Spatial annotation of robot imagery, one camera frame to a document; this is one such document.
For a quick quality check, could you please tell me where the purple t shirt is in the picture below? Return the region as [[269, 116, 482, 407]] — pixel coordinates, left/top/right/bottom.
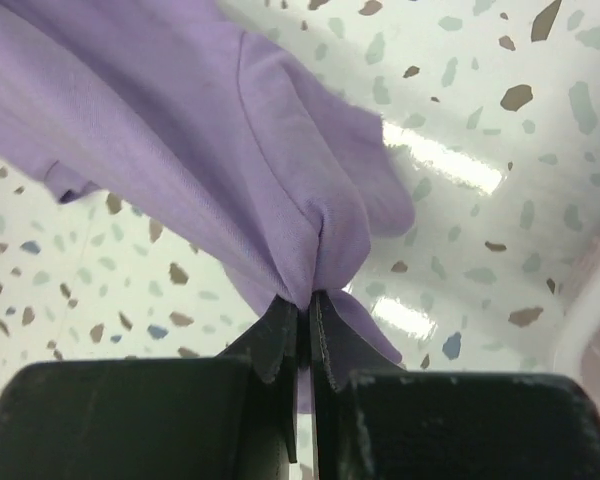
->
[[0, 0, 416, 414]]

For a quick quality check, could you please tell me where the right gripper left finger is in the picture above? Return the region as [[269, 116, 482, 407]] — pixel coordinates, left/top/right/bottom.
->
[[0, 299, 299, 479]]

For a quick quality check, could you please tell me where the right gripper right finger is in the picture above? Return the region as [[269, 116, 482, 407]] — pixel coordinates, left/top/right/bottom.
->
[[309, 292, 600, 479]]

